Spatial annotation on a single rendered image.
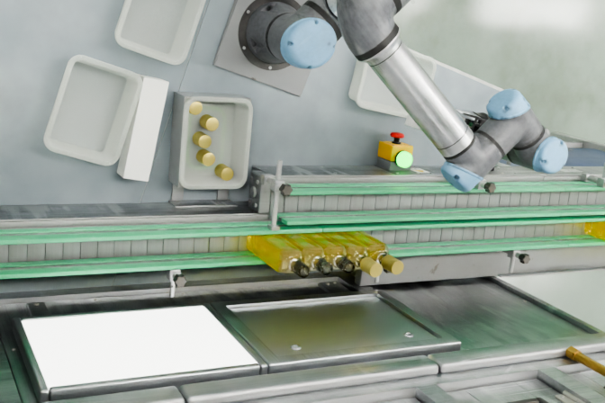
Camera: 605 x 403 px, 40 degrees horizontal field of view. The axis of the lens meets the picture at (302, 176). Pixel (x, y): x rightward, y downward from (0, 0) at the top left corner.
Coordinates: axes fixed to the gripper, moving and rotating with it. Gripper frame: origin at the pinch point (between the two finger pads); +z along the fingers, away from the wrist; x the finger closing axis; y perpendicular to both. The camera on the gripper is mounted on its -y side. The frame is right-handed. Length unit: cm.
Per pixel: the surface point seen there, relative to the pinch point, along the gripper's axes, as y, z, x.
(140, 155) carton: 63, 28, 31
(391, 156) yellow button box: -3.4, 26.8, 11.8
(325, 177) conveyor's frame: 17.3, 21.2, 22.1
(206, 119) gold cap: 50, 29, 18
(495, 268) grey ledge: -48, 21, 32
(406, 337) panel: 6, -17, 48
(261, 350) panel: 40, -16, 57
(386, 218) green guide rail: 1.1, 13.0, 26.6
